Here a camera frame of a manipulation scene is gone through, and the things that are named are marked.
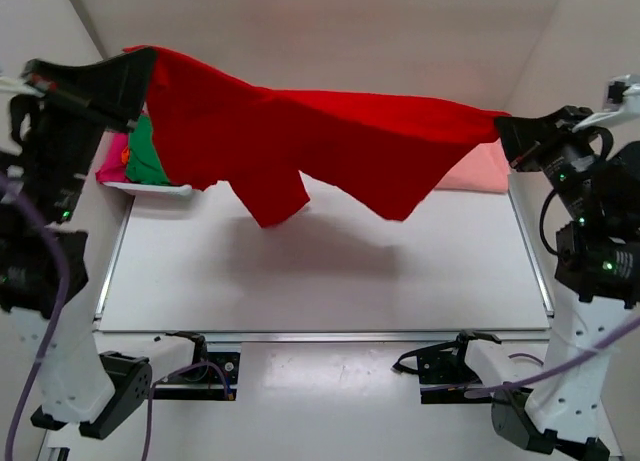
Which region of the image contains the aluminium table rail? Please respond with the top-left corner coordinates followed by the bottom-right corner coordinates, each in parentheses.
top-left (95, 330), bottom-right (550, 344)

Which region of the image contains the folded pink t shirt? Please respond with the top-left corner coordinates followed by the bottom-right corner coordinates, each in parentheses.
top-left (436, 140), bottom-right (509, 194)

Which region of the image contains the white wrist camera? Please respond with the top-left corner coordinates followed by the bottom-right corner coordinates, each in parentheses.
top-left (0, 76), bottom-right (42, 97)
top-left (572, 74), bottom-right (639, 133)

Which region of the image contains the magenta t shirt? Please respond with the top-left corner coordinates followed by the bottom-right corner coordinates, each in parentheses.
top-left (95, 133), bottom-right (129, 184)

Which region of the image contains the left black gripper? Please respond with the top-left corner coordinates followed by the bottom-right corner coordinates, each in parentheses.
top-left (32, 17), bottom-right (171, 189)

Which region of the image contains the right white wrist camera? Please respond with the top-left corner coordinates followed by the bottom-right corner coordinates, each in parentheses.
top-left (572, 74), bottom-right (639, 133)

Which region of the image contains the red t shirt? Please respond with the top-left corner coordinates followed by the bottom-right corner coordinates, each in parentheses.
top-left (146, 47), bottom-right (499, 228)

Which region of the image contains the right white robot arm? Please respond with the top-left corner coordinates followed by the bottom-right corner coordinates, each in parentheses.
top-left (489, 106), bottom-right (639, 460)

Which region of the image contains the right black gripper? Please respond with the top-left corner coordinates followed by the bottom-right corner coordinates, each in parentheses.
top-left (490, 103), bottom-right (597, 213)

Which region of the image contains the orange t shirt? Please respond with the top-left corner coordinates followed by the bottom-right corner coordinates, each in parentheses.
top-left (121, 147), bottom-right (130, 165)

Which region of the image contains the green t shirt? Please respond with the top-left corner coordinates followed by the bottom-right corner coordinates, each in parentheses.
top-left (125, 114), bottom-right (170, 186)

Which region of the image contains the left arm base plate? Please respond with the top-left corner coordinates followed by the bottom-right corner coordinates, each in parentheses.
top-left (153, 331), bottom-right (241, 402)

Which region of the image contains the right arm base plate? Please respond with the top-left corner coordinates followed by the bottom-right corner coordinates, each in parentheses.
top-left (392, 330), bottom-right (502, 405)

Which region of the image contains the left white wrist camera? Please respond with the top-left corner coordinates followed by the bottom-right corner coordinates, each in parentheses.
top-left (0, 76), bottom-right (42, 97)

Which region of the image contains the white plastic basket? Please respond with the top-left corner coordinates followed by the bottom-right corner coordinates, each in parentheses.
top-left (104, 182), bottom-right (193, 198)

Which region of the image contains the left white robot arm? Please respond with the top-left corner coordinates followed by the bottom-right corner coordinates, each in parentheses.
top-left (1, 48), bottom-right (157, 440)

